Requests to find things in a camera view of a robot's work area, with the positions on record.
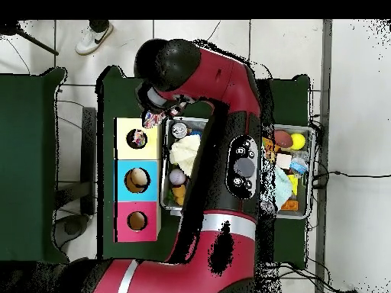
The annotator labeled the black tripod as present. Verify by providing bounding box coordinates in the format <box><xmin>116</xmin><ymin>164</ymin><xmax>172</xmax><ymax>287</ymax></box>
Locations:
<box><xmin>0</xmin><ymin>21</ymin><xmax>60</xmax><ymax>57</ymax></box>

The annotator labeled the mint green cloth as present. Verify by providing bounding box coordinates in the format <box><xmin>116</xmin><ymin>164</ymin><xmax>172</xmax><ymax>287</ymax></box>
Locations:
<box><xmin>273</xmin><ymin>166</ymin><xmax>294</xmax><ymax>210</ymax></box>

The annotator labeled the brown toy football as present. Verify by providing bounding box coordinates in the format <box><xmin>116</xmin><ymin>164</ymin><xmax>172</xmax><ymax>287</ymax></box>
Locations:
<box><xmin>273</xmin><ymin>129</ymin><xmax>294</xmax><ymax>149</ymax></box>

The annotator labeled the orange toy brick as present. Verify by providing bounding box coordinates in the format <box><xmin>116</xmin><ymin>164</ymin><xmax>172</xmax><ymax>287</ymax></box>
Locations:
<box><xmin>280</xmin><ymin>200</ymin><xmax>300</xmax><ymax>212</ymax></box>

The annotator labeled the person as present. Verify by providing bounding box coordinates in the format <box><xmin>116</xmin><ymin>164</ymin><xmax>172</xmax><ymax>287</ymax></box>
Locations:
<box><xmin>74</xmin><ymin>20</ymin><xmax>115</xmax><ymax>56</ymax></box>

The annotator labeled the plain wooden block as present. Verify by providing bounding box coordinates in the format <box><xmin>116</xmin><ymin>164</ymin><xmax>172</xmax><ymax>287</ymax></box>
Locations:
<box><xmin>276</xmin><ymin>153</ymin><xmax>293</xmax><ymax>170</ymax></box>

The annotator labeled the yellow ball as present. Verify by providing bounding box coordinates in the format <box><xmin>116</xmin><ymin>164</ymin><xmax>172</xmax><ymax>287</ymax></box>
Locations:
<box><xmin>289</xmin><ymin>133</ymin><xmax>306</xmax><ymax>150</ymax></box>

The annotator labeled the clear plastic bottle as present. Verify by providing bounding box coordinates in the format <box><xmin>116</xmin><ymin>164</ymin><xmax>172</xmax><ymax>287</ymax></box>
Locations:
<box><xmin>290</xmin><ymin>157</ymin><xmax>309</xmax><ymax>177</ymax></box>

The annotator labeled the dark green side table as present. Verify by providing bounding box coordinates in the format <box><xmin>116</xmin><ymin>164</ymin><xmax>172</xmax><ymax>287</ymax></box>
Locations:
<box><xmin>0</xmin><ymin>66</ymin><xmax>68</xmax><ymax>265</ymax></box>

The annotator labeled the silver drink can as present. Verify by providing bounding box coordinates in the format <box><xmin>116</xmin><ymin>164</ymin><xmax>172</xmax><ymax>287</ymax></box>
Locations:
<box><xmin>171</xmin><ymin>121</ymin><xmax>188</xmax><ymax>139</ymax></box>

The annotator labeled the colourful patterned fabric toy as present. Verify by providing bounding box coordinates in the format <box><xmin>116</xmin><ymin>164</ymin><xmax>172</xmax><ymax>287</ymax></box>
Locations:
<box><xmin>141</xmin><ymin>108</ymin><xmax>170</xmax><ymax>130</ymax></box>

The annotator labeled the clear mesh bin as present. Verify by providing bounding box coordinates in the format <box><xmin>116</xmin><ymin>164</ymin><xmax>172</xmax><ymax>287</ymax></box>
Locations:
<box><xmin>160</xmin><ymin>115</ymin><xmax>316</xmax><ymax>221</ymax></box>

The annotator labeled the dark green table cloth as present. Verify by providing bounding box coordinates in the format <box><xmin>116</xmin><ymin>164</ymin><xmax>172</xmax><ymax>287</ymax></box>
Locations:
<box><xmin>96</xmin><ymin>66</ymin><xmax>312</xmax><ymax>269</ymax></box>

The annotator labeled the pale yellow cloth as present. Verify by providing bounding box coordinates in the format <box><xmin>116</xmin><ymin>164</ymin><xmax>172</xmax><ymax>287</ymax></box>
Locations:
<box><xmin>170</xmin><ymin>134</ymin><xmax>202</xmax><ymax>178</ymax></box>

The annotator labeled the black cable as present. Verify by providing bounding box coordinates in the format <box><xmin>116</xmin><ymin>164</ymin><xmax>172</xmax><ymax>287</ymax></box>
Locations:
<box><xmin>312</xmin><ymin>168</ymin><xmax>391</xmax><ymax>182</ymax></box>

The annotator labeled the white ball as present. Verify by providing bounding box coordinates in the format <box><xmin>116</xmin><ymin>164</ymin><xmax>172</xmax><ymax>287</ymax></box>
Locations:
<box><xmin>169</xmin><ymin>168</ymin><xmax>187</xmax><ymax>186</ymax></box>

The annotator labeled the orange bear plush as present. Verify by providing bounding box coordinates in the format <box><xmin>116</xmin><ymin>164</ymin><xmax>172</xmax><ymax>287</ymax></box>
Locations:
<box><xmin>170</xmin><ymin>185</ymin><xmax>188</xmax><ymax>207</ymax></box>

